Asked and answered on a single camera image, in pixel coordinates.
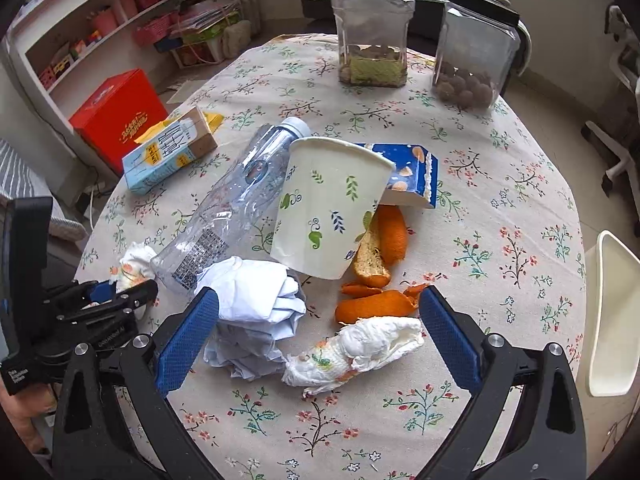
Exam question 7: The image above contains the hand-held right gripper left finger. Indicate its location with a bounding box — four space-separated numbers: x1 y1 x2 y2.
52 286 226 480

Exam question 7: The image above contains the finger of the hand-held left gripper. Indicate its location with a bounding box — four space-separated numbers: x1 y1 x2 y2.
55 279 159 328
47 280 121 311

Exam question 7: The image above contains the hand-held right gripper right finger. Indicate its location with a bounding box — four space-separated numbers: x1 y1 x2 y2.
415 285 588 480

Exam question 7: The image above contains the small tissue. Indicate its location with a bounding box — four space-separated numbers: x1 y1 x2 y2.
117 241 158 321

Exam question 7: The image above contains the white paper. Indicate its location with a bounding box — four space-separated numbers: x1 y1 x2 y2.
202 256 307 381

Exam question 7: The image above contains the large floral tissue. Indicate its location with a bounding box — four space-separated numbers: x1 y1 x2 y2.
281 316 426 389

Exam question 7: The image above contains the brown and blue milk carton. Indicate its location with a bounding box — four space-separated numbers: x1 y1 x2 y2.
121 106 219 196

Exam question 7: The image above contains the white plastic bin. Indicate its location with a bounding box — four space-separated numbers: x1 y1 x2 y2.
584 230 640 398

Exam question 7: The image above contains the blue snack box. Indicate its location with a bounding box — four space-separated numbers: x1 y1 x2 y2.
355 142 439 210

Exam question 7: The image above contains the leaf print paper cup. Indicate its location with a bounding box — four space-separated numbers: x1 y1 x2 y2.
270 136 396 281

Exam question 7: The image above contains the person's left hand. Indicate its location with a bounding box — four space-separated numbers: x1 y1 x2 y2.
0 385 57 461

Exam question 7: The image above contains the grey striped cloth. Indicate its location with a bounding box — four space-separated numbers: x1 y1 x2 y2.
0 140 88 241

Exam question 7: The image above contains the flat orange peel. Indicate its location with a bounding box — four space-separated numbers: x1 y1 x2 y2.
334 282 433 325

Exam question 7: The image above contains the small orange peel sliver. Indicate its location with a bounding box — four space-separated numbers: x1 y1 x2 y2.
341 281 383 297

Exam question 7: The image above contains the large curled orange peel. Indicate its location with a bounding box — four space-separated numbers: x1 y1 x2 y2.
352 204 408 288

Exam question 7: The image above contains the clear plastic water bottle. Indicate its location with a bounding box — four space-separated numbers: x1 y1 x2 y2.
150 116 311 297

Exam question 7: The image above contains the floral tablecloth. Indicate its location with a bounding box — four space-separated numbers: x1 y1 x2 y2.
75 34 588 480

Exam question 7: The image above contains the red cardboard box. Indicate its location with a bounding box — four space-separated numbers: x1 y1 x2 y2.
68 69 169 177

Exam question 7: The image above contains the yellow wrapper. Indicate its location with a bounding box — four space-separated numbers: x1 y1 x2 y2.
135 111 226 143

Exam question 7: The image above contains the white office chair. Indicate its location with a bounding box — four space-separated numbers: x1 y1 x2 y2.
580 2 640 196

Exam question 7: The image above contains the pink plastic basket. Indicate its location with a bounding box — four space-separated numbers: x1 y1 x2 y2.
131 12 174 47

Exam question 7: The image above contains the clear jar with brown balls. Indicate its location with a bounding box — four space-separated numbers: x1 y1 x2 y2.
431 0 522 109

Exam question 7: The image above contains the clear jar with green contents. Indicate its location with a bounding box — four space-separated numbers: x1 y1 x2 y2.
330 0 416 90

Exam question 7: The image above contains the white wire rack with books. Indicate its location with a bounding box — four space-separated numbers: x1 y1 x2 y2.
167 0 242 67

